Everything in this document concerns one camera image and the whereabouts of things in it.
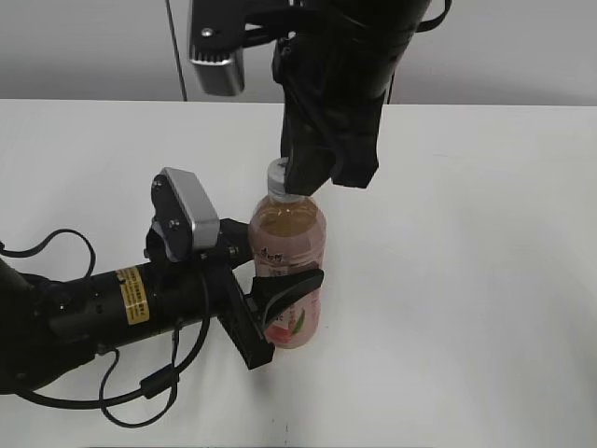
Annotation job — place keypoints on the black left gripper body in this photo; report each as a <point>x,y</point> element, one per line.
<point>204,286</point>

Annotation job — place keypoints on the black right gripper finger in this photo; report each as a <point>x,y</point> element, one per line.
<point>356,161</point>
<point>308,167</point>

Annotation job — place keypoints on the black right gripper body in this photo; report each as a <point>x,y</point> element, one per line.
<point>333,88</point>

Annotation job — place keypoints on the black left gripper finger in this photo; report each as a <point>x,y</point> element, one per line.
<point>273,295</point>
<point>233,243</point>

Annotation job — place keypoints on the white bottle cap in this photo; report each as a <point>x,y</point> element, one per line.
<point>276,176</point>

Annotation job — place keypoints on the peach oolong tea bottle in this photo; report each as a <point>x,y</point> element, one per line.
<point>288,235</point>

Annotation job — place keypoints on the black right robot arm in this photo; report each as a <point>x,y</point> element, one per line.
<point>391,23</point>

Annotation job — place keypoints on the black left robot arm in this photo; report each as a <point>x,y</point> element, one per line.
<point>51,327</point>

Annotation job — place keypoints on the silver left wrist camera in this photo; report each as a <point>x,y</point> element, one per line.
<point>187,217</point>

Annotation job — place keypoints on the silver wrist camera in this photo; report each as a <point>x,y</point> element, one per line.
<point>187,217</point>
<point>219,31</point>

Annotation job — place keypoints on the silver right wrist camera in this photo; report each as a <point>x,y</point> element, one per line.
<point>219,31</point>

